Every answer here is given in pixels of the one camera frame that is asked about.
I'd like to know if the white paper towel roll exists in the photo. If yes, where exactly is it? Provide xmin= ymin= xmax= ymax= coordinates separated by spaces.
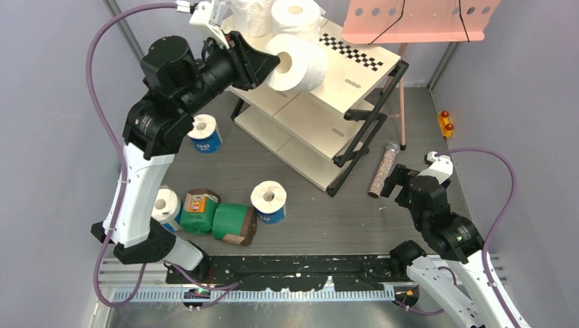
xmin=230 ymin=0 xmax=274 ymax=38
xmin=265 ymin=34 xmax=328 ymax=92
xmin=271 ymin=0 xmax=326 ymax=43

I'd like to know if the blue paper towel roll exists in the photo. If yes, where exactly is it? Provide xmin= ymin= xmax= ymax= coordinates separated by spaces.
xmin=152 ymin=186 xmax=182 ymax=232
xmin=187 ymin=114 xmax=223 ymax=154
xmin=251 ymin=180 xmax=287 ymax=224

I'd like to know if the glitter microphone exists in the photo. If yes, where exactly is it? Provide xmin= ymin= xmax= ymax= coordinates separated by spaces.
xmin=368 ymin=142 xmax=400 ymax=198

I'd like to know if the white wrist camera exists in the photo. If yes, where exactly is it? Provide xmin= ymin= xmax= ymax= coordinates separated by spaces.
xmin=419 ymin=151 xmax=454 ymax=185
xmin=175 ymin=0 xmax=230 ymax=49

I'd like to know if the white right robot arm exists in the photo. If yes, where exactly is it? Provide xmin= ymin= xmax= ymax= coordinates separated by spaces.
xmin=381 ymin=156 xmax=529 ymax=327

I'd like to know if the green wrapped package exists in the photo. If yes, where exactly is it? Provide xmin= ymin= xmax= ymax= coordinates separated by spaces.
xmin=180 ymin=189 xmax=221 ymax=236
xmin=212 ymin=203 xmax=257 ymax=246

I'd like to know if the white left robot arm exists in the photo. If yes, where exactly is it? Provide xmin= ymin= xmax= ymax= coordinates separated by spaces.
xmin=91 ymin=31 xmax=281 ymax=283

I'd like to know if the cream three-tier shelf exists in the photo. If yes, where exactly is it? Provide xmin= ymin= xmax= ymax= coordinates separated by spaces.
xmin=231 ymin=17 xmax=408 ymax=196

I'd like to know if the yellow toy with orange balls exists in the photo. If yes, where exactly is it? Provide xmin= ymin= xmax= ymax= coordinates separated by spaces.
xmin=437 ymin=111 xmax=454 ymax=139

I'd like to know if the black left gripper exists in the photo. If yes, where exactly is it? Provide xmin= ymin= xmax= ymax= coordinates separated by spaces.
xmin=178 ymin=29 xmax=279 ymax=118

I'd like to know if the pink music stand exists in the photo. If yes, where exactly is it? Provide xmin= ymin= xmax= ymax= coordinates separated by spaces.
xmin=341 ymin=0 xmax=502 ymax=151

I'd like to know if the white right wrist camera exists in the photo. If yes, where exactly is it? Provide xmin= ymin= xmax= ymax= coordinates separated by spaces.
xmin=419 ymin=151 xmax=454 ymax=185

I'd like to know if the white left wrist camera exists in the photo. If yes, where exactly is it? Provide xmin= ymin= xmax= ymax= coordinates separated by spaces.
xmin=175 ymin=0 xmax=230 ymax=49

